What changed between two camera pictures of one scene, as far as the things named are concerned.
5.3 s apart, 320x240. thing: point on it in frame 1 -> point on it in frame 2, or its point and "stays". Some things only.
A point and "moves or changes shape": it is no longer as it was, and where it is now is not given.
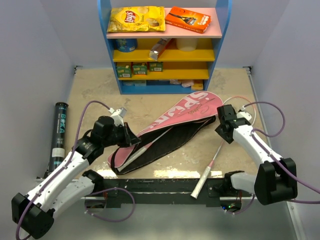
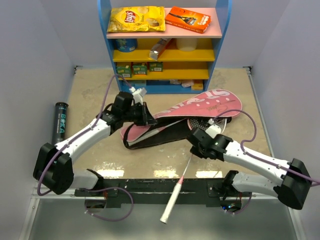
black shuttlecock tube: [58, 140] stays
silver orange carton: [159, 47] stays
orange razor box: [184, 18] stays
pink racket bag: [175, 129] moves or changes shape
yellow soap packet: [197, 86] stays
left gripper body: [125, 141] -> [139, 114]
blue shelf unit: [178, 60] stays
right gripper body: [225, 136] -> [198, 152]
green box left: [124, 71] stays
